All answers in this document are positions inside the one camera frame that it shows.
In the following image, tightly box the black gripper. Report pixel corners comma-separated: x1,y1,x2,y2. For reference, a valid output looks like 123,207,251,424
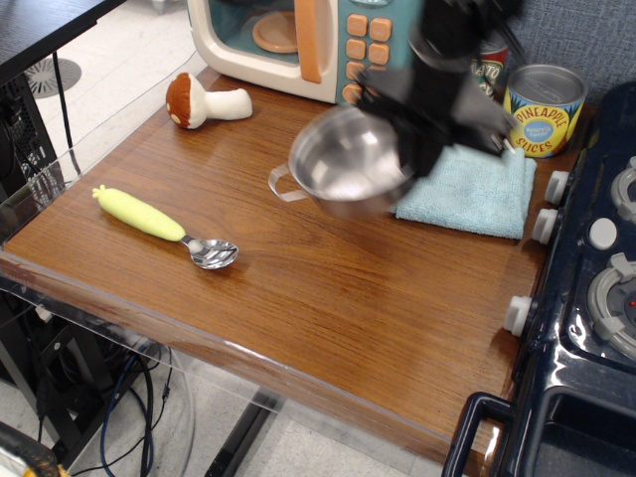
358,39,517,178

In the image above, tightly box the small steel pan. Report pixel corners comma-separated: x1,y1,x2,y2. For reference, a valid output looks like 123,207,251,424
268,106,415,218

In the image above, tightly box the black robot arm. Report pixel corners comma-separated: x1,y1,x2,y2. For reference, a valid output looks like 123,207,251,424
358,1,520,177

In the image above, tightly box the light blue folded cloth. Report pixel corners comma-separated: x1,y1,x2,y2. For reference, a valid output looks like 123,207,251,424
394,145,537,239

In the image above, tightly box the tomato sauce can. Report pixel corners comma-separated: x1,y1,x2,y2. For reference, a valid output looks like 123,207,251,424
471,32,509,99

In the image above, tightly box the pineapple slices can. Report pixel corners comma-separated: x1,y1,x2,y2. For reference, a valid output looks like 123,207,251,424
503,64,588,158

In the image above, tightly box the toy microwave oven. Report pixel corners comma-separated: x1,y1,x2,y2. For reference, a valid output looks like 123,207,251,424
187,0,424,103

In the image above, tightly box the plush mushroom toy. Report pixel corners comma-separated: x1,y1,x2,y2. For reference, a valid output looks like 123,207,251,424
165,73,253,129

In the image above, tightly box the dark blue toy stove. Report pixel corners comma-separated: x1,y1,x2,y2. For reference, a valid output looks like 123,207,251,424
443,82,635,476

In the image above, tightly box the black table leg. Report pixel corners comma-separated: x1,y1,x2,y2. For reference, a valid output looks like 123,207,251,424
204,403,271,477

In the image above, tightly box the black side desk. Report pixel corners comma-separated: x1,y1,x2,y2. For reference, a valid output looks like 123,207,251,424
1,0,123,84

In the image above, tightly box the yellow handled spoon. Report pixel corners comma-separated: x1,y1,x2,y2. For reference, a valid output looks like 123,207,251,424
91,185,239,270

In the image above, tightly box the blue floor cable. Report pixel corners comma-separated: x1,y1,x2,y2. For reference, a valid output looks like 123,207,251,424
98,355,155,477

